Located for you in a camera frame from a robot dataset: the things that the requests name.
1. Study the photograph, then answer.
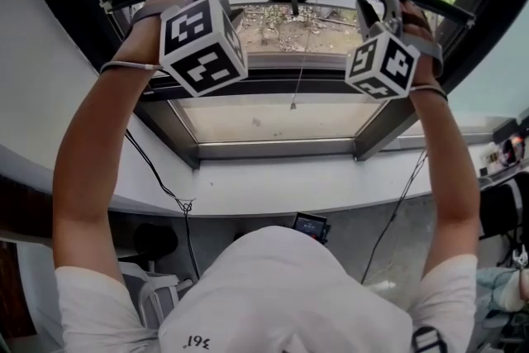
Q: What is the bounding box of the thin black cable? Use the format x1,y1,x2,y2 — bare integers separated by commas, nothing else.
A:
123,130,202,282
360,150,427,285

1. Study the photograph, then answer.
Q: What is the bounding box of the dark metal window frame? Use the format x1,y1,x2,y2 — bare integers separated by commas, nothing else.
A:
24,0,529,170

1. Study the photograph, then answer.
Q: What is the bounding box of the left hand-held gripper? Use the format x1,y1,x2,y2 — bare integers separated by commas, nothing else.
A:
160,0,249,98

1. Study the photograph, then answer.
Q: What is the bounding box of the white office chair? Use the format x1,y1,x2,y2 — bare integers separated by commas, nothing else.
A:
117,260,195,331

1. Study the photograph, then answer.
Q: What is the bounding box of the person's left forearm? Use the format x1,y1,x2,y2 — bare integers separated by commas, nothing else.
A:
51,62,166,282

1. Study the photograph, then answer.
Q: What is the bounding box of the white wrist band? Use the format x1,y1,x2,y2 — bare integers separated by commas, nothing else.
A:
99,60,165,74
408,84,450,103

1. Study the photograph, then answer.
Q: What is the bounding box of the black office chair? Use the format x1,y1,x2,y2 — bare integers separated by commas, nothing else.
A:
478,171,529,240

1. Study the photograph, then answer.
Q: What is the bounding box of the person's right hand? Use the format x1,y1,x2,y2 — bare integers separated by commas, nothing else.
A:
398,0,444,91

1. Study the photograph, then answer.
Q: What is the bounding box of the person's white t-shirt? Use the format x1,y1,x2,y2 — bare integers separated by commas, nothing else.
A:
55,225,480,353

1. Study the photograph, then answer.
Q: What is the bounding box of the white window sill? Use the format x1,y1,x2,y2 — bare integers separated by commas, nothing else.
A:
0,103,529,220

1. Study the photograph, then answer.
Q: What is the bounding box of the person's right forearm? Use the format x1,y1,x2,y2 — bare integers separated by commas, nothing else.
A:
408,88,483,278

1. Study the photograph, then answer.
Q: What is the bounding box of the thin blind pull cord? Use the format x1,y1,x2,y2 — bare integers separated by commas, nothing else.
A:
290,0,322,111

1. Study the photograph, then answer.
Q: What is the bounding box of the small black screen device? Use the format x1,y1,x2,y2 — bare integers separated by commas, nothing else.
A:
291,212,332,246

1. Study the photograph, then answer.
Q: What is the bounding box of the black round stool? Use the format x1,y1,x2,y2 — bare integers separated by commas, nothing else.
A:
132,222,179,262

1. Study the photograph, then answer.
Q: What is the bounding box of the person's left hand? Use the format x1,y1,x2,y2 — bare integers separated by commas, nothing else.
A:
117,0,200,65

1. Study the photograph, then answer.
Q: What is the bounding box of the gray hand strap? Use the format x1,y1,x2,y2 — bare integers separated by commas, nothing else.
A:
403,35,445,79
131,2,183,26

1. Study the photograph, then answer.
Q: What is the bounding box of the teal cloth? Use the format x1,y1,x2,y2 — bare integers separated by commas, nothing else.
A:
474,266,529,317

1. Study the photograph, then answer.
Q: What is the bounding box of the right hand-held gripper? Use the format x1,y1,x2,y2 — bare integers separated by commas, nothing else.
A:
345,0,421,100

